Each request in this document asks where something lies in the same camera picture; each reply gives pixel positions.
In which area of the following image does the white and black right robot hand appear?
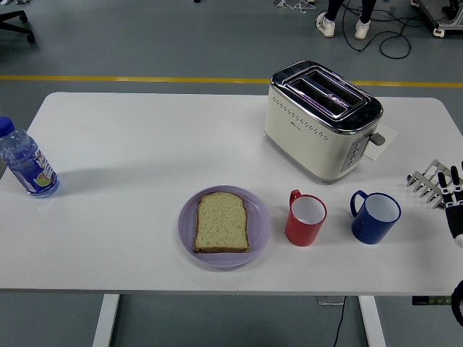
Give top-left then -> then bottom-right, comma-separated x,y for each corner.
436,160 -> 463,250

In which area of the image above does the blue enamel mug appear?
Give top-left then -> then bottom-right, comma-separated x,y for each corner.
349,190 -> 402,245

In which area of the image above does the red enamel mug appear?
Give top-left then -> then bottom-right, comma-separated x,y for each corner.
284,189 -> 328,247

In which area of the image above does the silver metal toast rack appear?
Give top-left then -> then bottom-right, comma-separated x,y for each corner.
406,160 -> 463,210

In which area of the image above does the black table control panel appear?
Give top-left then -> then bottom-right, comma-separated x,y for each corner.
412,296 -> 454,307

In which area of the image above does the white paper sheet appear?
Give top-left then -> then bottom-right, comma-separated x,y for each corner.
363,122 -> 399,161

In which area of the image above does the white table leg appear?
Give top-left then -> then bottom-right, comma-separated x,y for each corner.
357,296 -> 387,347
92,294 -> 121,347

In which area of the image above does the cream and chrome toaster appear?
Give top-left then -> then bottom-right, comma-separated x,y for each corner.
263,60 -> 387,185

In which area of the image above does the grey equipment cart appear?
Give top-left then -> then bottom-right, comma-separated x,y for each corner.
410,0 -> 463,38

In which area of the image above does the purple round plate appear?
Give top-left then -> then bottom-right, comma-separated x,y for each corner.
177,185 -> 271,269

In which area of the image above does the person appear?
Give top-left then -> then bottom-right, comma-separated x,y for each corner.
315,0 -> 377,40

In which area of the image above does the slice of toast bread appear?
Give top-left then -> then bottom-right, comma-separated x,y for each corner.
192,192 -> 251,254

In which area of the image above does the yellow floor tape line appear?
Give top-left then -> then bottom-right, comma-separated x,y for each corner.
0,74 -> 463,89

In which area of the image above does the clear bottle with blue cap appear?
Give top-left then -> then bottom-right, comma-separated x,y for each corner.
0,116 -> 61,199

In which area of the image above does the black office chair base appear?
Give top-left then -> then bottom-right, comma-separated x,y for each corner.
0,9 -> 36,44

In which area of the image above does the grey under-table bracket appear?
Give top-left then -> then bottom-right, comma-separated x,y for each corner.
316,296 -> 347,307

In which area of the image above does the thin black hanging cable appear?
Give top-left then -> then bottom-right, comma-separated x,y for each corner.
331,296 -> 348,347

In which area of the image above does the black floor cable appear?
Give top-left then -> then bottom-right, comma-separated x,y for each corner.
341,0 -> 441,59

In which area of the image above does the white tangled cable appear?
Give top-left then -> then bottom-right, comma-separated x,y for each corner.
273,0 -> 315,14

